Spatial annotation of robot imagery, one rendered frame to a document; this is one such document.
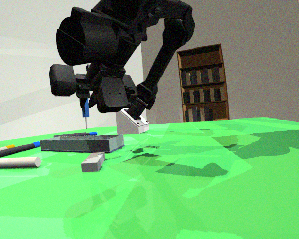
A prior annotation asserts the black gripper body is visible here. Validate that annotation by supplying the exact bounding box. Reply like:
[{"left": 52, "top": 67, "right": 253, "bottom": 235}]
[{"left": 49, "top": 60, "right": 137, "bottom": 97}]

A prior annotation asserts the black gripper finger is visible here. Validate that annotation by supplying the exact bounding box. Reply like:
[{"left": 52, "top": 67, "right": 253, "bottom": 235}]
[
  {"left": 89, "top": 91, "right": 97, "bottom": 108},
  {"left": 75, "top": 91, "right": 91, "bottom": 108}
]

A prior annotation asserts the blue stylus with cream tip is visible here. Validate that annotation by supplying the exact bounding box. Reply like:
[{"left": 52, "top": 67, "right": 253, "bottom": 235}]
[{"left": 82, "top": 98, "right": 89, "bottom": 128}]

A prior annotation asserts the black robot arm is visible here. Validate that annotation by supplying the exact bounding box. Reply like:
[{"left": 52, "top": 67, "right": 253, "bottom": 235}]
[{"left": 56, "top": 0, "right": 195, "bottom": 120}]

